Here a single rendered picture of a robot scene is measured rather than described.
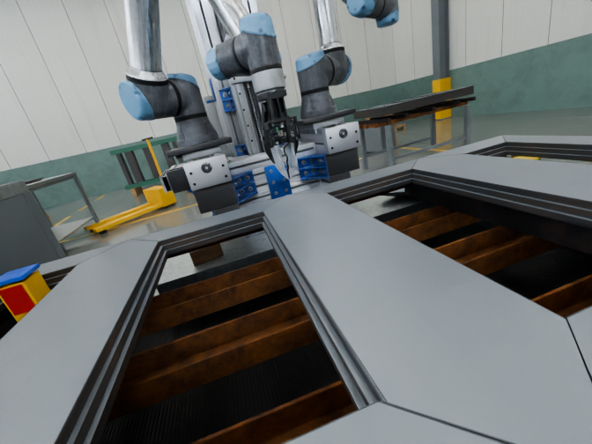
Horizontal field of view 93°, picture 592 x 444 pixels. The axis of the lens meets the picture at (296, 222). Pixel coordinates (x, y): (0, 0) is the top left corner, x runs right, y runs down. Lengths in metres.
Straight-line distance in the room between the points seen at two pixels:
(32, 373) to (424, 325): 0.44
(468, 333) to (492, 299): 0.06
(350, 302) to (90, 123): 10.66
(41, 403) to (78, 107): 10.63
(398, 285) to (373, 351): 0.10
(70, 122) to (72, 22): 2.65
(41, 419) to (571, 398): 0.44
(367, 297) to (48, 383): 0.37
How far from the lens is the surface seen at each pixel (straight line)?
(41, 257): 1.27
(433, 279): 0.38
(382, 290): 0.36
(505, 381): 0.29
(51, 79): 11.18
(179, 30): 10.83
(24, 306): 0.80
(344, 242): 0.48
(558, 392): 0.29
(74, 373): 0.43
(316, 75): 1.21
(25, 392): 0.46
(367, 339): 0.30
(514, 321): 0.34
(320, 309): 0.36
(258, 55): 0.71
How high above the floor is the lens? 1.06
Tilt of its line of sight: 21 degrees down
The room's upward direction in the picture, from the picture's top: 13 degrees counter-clockwise
